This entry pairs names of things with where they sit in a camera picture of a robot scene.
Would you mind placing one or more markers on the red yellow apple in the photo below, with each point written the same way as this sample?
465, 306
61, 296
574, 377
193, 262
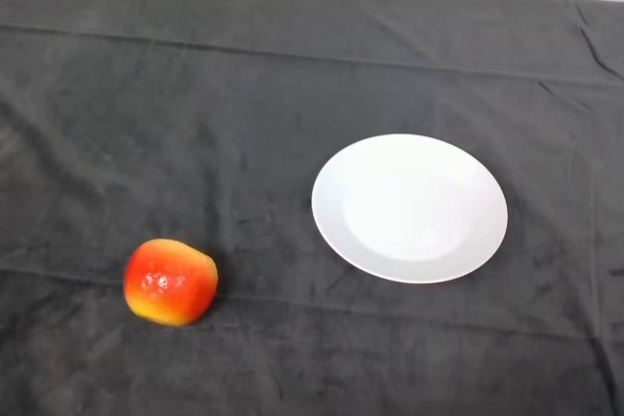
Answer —
170, 284

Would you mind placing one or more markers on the white round plate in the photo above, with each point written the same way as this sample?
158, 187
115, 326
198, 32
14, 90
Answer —
409, 209

